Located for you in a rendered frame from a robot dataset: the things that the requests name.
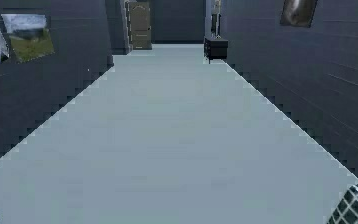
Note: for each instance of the green landscape framed picture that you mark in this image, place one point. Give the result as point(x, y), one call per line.
point(29, 38)

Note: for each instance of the tan room door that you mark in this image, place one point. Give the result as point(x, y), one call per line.
point(140, 26)

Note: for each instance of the pale floor lamp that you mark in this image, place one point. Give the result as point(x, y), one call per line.
point(215, 18)

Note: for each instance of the black side table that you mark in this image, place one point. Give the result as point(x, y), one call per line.
point(216, 47)

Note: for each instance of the dark grey framed picture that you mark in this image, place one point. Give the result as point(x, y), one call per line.
point(298, 12)

